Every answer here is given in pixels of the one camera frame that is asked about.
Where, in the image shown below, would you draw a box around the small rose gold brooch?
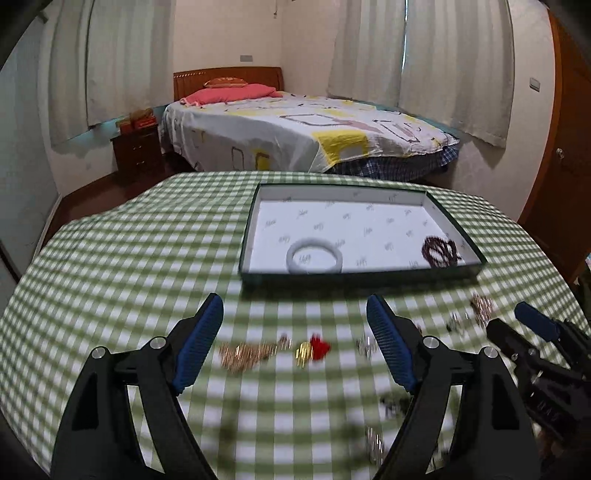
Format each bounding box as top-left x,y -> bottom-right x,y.
470,295 -> 496,320

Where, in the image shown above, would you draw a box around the pink pillow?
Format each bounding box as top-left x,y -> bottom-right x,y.
179,84 -> 283,107

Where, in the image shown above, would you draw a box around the wooden headboard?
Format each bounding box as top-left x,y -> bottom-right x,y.
174,67 -> 283,101

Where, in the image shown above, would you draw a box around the dark red bead bracelet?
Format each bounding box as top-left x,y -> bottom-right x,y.
422,235 -> 462,269

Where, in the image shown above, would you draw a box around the large rose gold pearl brooch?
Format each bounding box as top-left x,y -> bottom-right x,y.
218,336 -> 293,372

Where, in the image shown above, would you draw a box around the brown wooden wardrobe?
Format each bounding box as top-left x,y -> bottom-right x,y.
517,9 -> 591,283

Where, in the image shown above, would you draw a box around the dark wooden nightstand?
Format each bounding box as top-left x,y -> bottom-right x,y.
112,124 -> 163,178

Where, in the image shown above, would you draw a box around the green checkered tablecloth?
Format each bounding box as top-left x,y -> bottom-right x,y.
0,171 -> 591,480

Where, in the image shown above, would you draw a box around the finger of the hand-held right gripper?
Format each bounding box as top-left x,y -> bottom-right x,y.
514,302 -> 585,344
486,318 -> 543,370

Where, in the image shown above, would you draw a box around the silver chain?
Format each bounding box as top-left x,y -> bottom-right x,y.
365,427 -> 387,465

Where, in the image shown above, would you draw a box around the frosted glass sliding door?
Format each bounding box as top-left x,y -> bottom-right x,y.
0,46 -> 62,282

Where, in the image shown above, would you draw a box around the dark braided cord bracelet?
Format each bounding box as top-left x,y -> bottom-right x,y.
380,396 -> 408,419

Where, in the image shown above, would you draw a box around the narrow white curtain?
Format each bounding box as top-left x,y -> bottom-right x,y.
38,0 -> 95,153
327,0 -> 407,109

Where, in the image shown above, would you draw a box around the white bangle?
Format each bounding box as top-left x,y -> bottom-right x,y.
285,237 -> 341,274

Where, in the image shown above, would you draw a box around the green box with white lining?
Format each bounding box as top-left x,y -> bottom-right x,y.
239,183 -> 489,283

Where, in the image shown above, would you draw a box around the red gift box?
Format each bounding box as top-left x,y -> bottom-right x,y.
130,108 -> 157,131

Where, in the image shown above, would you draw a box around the silver pearl flower brooch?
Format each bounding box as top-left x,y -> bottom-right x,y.
445,311 -> 476,333

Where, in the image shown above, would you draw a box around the wide white curtain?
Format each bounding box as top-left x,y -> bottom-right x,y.
85,0 -> 177,128
398,0 -> 516,149

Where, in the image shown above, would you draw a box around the white patterned bedsheet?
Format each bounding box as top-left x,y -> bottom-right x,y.
159,91 -> 462,175

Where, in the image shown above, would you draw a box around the blue plaid blanket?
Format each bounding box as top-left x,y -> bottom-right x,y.
330,145 -> 462,178

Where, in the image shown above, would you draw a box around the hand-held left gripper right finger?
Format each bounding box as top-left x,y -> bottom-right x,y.
366,294 -> 541,480

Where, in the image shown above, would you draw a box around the gold charm with red knot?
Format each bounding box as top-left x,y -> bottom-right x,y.
294,333 -> 332,368

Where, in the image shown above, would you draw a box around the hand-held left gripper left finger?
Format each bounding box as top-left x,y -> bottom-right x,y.
54,293 -> 225,480

